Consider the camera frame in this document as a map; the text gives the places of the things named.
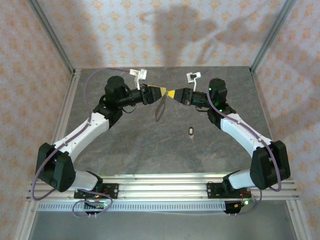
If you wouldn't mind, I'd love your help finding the metal key plate with rings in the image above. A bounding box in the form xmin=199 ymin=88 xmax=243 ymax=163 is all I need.
xmin=153 ymin=95 xmax=168 ymax=124

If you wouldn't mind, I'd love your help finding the grey metal lower panel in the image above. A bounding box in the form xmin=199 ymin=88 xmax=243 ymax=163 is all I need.
xmin=27 ymin=211 xmax=300 ymax=240

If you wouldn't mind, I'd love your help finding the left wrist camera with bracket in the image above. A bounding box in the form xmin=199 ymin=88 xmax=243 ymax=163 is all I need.
xmin=129 ymin=68 xmax=148 ymax=91

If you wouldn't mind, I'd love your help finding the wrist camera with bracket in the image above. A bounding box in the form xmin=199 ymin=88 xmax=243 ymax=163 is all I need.
xmin=186 ymin=71 xmax=202 ymax=92
xmin=129 ymin=68 xmax=148 ymax=91

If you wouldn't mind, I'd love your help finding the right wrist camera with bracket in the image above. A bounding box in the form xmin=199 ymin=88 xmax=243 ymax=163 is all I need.
xmin=186 ymin=71 xmax=202 ymax=92

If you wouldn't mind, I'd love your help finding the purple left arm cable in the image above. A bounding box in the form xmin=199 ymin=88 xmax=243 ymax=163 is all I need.
xmin=29 ymin=67 xmax=132 ymax=219

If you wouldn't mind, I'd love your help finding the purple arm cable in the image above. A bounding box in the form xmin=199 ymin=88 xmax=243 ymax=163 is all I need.
xmin=199 ymin=70 xmax=283 ymax=216
xmin=29 ymin=67 xmax=132 ymax=219

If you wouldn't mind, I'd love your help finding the aluminium table side rail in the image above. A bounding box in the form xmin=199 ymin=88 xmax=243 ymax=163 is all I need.
xmin=249 ymin=68 xmax=276 ymax=143
xmin=51 ymin=69 xmax=82 ymax=151

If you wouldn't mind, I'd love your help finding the aluminium frame post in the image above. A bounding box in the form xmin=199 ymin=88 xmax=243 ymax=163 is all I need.
xmin=26 ymin=0 xmax=76 ymax=76
xmin=249 ymin=0 xmax=298 ymax=73

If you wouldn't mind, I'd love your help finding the aluminium base rail beam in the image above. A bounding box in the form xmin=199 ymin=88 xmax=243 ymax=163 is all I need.
xmin=26 ymin=174 xmax=301 ymax=202

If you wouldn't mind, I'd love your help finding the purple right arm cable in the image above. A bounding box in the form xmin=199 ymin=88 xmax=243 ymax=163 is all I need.
xmin=199 ymin=70 xmax=283 ymax=216

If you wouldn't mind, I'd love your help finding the small circuit board with wires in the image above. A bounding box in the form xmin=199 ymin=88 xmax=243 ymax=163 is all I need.
xmin=83 ymin=198 xmax=107 ymax=216
xmin=223 ymin=198 xmax=258 ymax=216

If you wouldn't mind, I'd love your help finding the white slotted cable duct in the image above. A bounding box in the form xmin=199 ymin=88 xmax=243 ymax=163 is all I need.
xmin=37 ymin=201 xmax=227 ymax=213

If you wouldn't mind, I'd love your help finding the aluminium frame leg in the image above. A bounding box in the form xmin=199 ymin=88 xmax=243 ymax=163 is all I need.
xmin=287 ymin=199 xmax=313 ymax=240
xmin=13 ymin=199 xmax=38 ymax=240

